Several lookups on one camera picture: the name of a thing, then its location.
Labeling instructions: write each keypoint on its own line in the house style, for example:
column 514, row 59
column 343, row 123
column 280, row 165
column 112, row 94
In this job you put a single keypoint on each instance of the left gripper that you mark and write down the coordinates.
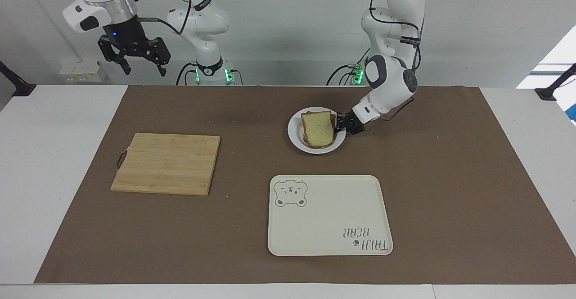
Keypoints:
column 355, row 126

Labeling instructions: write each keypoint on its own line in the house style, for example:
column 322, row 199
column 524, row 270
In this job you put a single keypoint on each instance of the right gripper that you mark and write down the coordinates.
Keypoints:
column 123, row 33

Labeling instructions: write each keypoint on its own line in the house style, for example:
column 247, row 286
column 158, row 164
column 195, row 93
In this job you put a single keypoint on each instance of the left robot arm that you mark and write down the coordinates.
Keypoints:
column 391, row 76

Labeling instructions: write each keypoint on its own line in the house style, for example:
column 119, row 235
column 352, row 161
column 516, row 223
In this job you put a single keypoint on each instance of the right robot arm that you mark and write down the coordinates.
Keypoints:
column 200, row 17

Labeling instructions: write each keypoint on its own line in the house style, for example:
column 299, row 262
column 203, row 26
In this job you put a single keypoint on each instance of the sandwich bottom bread slice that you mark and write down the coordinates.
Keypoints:
column 334, row 120

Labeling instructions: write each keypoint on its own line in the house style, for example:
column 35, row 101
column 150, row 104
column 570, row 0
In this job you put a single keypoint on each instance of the white round plate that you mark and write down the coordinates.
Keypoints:
column 299, row 139

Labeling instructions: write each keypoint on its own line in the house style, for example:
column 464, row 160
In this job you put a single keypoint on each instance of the white power strip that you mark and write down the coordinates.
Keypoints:
column 83, row 73

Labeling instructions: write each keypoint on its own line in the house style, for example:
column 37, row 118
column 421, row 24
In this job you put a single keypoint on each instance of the cream tray with bear print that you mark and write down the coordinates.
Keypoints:
column 324, row 222

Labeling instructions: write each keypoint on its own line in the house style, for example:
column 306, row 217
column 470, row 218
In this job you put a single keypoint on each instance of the wooden cutting board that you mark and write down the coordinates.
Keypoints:
column 168, row 164

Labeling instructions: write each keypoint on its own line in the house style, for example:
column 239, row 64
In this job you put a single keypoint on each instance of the black stand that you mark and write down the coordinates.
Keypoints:
column 18, row 87
column 551, row 91

